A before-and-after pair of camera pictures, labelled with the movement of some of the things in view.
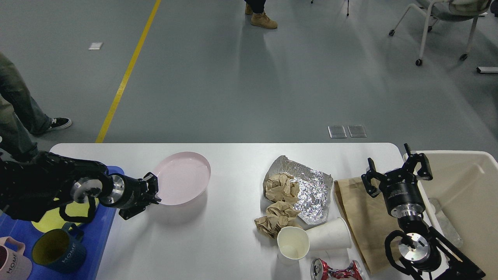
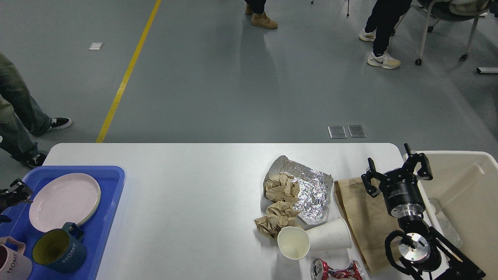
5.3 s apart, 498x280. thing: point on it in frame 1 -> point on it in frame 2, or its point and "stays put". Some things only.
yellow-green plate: (55, 220) -> (97, 205)
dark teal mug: (60, 250) stays put
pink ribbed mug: (14, 265) stays put
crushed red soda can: (320, 270) stays put
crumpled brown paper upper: (281, 187) stays put
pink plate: (182, 178) -> (68, 198)
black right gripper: (400, 186) stays put
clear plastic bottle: (447, 226) stays put
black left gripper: (129, 195) -> (9, 198)
